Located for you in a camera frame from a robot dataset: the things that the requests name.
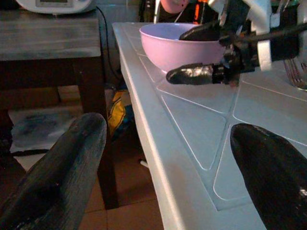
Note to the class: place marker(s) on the white rice cooker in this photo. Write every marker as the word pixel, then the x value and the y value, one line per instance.
pixel 57 6

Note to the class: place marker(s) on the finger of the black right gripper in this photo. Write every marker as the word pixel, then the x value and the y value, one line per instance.
pixel 192 74
pixel 204 32

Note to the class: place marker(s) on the yellow bag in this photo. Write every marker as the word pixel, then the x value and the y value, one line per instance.
pixel 116 112

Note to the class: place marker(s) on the clear glass cutlery holder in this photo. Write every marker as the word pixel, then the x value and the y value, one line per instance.
pixel 302 14

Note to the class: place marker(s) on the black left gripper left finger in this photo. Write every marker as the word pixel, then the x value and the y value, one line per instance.
pixel 60 172

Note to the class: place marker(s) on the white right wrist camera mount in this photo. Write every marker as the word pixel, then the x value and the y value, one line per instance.
pixel 263 56

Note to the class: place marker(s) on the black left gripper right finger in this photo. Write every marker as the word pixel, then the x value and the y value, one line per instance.
pixel 275 172

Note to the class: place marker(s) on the pink round object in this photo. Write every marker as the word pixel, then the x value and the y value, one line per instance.
pixel 171 6

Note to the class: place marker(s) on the silver metal fork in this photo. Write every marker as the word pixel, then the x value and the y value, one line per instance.
pixel 293 74

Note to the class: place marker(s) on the orange and black object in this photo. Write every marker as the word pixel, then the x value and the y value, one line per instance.
pixel 197 12

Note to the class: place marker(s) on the dark wooden table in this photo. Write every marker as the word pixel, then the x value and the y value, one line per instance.
pixel 48 38

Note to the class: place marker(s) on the white cloth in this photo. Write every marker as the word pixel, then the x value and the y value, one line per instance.
pixel 40 127

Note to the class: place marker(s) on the pink plastic bowl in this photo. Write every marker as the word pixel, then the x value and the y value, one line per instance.
pixel 168 51

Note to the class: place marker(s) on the white plastic table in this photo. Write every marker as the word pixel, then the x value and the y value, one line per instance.
pixel 192 124

